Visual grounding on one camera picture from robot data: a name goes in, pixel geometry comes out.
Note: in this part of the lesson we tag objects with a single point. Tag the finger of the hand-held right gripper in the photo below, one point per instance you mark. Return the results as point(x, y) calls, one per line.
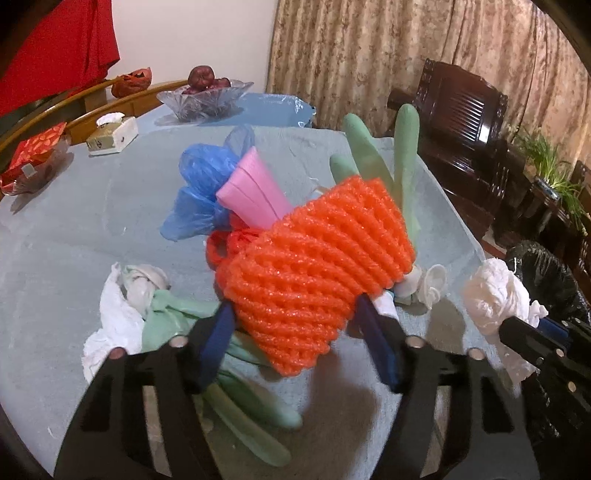
point(531, 339)

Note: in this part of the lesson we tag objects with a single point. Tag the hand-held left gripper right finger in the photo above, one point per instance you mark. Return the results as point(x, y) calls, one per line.
point(378, 350)

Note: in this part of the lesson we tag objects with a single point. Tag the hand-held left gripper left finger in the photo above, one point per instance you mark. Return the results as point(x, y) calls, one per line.
point(217, 341)

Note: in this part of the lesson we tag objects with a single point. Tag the white plastic bag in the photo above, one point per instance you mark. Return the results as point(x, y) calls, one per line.
point(494, 295)

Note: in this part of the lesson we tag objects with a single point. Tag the black trash bag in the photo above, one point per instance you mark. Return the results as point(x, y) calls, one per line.
point(549, 272)

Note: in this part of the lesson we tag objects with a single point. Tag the orange foam fruit net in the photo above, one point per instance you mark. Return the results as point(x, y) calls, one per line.
point(314, 277)

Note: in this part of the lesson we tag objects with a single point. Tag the blue plastic bag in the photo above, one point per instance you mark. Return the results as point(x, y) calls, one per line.
point(203, 175)

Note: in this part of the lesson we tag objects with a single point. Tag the green rubber glove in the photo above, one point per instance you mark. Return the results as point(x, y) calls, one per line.
point(166, 318)
point(406, 152)

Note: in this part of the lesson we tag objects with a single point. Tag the small white plastic wrapper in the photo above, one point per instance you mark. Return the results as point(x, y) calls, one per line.
point(429, 281)

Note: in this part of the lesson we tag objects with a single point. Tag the grey crumpled plastic wrapper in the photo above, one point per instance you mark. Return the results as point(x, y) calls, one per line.
point(141, 286)

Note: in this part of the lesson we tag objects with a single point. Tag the crumpled white paper towel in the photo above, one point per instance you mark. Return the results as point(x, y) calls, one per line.
point(111, 323)

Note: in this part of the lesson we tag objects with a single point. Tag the dark wooden side table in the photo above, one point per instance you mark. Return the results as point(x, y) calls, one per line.
point(521, 207)

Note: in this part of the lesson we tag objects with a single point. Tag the grey-blue table cloth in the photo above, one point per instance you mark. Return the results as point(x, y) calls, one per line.
point(92, 221)

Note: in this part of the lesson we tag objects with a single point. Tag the green potted plant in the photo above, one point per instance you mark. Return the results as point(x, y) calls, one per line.
point(549, 161)

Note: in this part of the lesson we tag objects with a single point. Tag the white tissue box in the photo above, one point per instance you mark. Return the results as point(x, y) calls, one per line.
point(113, 136)

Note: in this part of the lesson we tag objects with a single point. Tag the dark wooden armchair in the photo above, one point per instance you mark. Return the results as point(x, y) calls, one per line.
point(461, 115)

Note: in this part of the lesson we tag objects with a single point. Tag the glass fruit bowl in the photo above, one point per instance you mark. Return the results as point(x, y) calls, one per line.
point(203, 104)

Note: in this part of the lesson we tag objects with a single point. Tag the clear glass dish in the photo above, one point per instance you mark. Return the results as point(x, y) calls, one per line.
point(46, 173)

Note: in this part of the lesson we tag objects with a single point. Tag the curved wooden chair back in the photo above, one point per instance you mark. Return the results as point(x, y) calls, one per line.
point(46, 106)
point(134, 99)

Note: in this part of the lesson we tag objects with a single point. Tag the small dark red fruit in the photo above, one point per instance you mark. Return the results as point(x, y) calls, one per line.
point(222, 83)

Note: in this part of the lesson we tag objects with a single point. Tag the large dark red fruit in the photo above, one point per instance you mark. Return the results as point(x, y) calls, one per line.
point(201, 77)

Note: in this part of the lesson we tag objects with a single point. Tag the red patterned snack packet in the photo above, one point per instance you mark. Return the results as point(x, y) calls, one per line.
point(34, 147)

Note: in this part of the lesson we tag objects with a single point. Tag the red net bag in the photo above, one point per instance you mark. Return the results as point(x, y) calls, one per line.
point(131, 83)

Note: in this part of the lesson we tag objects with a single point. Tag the beige floral curtain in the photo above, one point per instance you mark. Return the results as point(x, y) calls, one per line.
point(369, 50)

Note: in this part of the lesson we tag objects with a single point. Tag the red cloth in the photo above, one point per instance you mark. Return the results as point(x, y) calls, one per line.
point(51, 50)

